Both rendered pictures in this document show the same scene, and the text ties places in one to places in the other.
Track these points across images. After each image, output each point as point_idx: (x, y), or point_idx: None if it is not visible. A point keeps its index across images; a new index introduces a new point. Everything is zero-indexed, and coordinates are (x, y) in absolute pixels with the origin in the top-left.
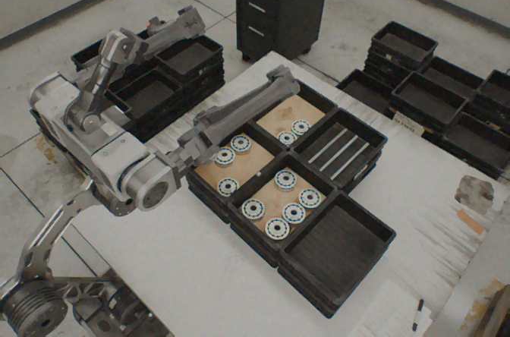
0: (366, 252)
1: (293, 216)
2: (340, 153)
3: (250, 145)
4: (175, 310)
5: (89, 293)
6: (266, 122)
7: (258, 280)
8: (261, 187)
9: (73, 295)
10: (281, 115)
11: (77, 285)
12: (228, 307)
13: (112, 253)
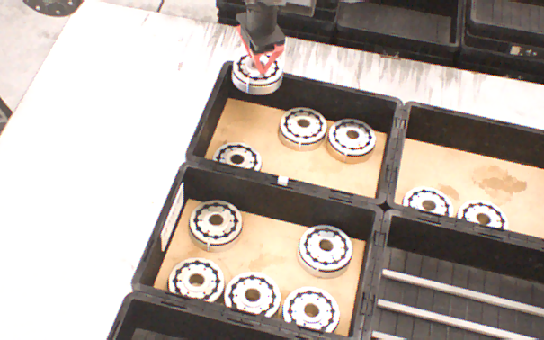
0: None
1: (241, 298)
2: (486, 333)
3: (358, 152)
4: None
5: None
6: (444, 159)
7: (101, 329)
8: (280, 219)
9: None
10: (487, 178)
11: None
12: (21, 303)
13: (40, 96)
